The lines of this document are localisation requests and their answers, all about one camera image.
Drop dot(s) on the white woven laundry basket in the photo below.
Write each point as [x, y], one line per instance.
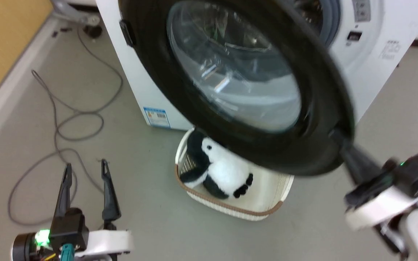
[267, 195]

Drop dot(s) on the black door latch slot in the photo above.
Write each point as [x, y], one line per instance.
[354, 36]

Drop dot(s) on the black round washing machine door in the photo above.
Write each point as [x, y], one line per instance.
[314, 137]

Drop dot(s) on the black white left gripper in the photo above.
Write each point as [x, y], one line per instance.
[69, 230]

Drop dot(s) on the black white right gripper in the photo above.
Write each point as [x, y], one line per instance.
[383, 206]

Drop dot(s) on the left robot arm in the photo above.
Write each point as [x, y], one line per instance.
[24, 248]

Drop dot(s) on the grey rubber door gasket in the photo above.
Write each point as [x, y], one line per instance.
[330, 21]

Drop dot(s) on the black white panda plush toy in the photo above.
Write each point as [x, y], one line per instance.
[223, 168]

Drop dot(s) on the white washing machine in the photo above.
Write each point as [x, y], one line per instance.
[379, 72]

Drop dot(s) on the blue energy label sticker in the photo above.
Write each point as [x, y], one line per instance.
[156, 117]

